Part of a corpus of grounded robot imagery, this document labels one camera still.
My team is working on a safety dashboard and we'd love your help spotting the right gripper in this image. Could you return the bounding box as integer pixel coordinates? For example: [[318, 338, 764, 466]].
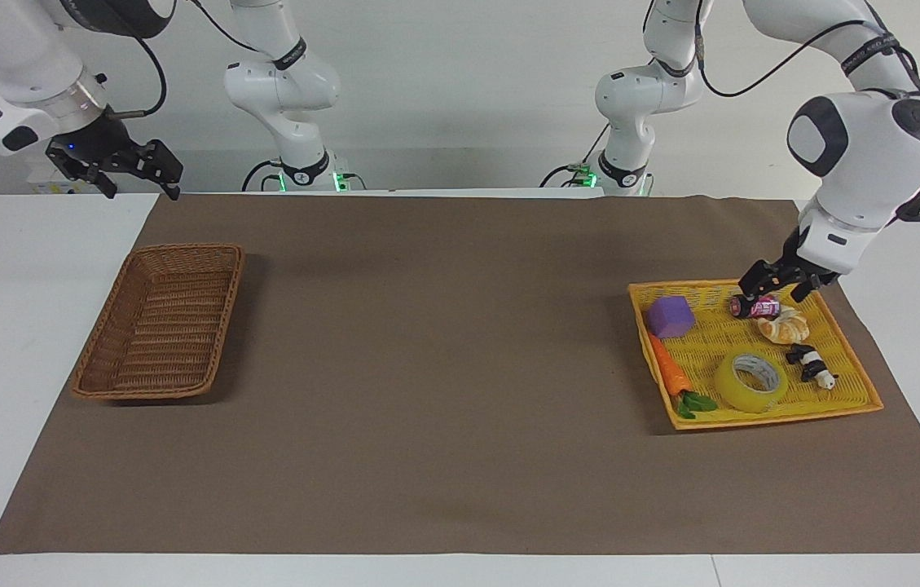
[[46, 109, 185, 201]]

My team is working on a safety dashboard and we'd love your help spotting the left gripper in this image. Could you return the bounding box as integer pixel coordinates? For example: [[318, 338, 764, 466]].
[[739, 226, 841, 307]]

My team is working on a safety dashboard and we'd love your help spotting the yellow plastic basket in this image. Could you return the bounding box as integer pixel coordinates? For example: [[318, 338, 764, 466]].
[[627, 279, 885, 430]]

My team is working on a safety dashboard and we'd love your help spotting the yellow tape roll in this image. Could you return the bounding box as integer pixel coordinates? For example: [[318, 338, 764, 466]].
[[713, 351, 790, 414]]

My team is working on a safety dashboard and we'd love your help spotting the brown wicker basket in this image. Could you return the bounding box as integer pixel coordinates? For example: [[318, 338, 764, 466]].
[[71, 243, 246, 401]]

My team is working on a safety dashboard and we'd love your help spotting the small pink can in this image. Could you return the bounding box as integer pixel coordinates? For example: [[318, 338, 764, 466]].
[[729, 294, 781, 320]]

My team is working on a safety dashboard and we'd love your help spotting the toy croissant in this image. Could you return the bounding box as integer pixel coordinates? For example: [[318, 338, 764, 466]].
[[756, 306, 811, 346]]

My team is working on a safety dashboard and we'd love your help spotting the black and white panda toy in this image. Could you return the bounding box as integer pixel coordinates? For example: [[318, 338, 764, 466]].
[[785, 344, 839, 391]]

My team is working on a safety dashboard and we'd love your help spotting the purple cube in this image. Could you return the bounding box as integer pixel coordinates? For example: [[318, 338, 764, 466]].
[[645, 296, 697, 340]]

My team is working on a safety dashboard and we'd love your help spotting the orange toy carrot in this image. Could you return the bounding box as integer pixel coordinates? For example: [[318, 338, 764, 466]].
[[645, 330, 720, 421]]

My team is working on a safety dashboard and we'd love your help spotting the black cable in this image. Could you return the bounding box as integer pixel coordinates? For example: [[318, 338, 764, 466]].
[[241, 158, 284, 193], [111, 33, 169, 121], [187, 0, 265, 55], [693, 0, 920, 112], [540, 121, 614, 189]]

